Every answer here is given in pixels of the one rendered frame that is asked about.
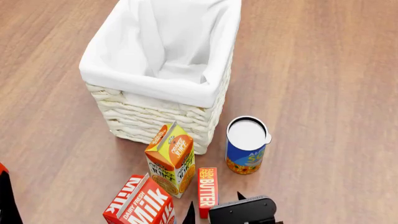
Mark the red butter box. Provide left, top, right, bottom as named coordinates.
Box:
left=198, top=167, right=219, bottom=220

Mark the white woven wicker basket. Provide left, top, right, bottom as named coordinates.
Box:
left=85, top=44, right=234, bottom=156

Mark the white cloth basket liner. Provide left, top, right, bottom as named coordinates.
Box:
left=78, top=0, right=243, bottom=109

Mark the red milk carton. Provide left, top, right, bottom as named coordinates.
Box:
left=103, top=172, right=177, bottom=224

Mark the blue alphabet soup can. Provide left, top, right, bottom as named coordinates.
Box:
left=224, top=115, right=272, bottom=175

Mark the orange juice carton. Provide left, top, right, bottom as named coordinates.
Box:
left=144, top=121, right=197, bottom=199

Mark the dark bottle with red cap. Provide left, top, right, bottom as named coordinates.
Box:
left=0, top=162, right=24, bottom=224

